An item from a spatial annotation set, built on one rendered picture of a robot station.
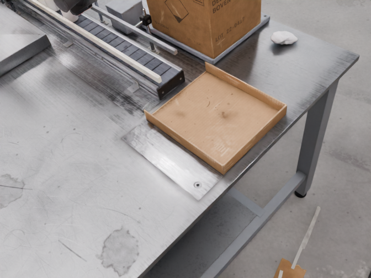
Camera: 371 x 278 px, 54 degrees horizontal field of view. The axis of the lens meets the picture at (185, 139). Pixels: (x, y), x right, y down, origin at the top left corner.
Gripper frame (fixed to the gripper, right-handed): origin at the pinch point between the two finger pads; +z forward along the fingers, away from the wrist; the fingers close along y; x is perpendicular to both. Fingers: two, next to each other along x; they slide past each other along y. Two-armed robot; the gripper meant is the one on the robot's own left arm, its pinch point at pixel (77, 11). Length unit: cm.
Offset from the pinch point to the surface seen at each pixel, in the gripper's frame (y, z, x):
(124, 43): -2.3, -9.4, 20.0
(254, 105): -9, -38, 60
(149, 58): -2.1, -17.8, 29.9
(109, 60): 5.9, -10.0, 22.0
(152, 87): 6.0, -24.0, 38.1
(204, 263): 22, 8, 101
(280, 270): -2, 11, 130
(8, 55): 26.8, 9.6, -2.6
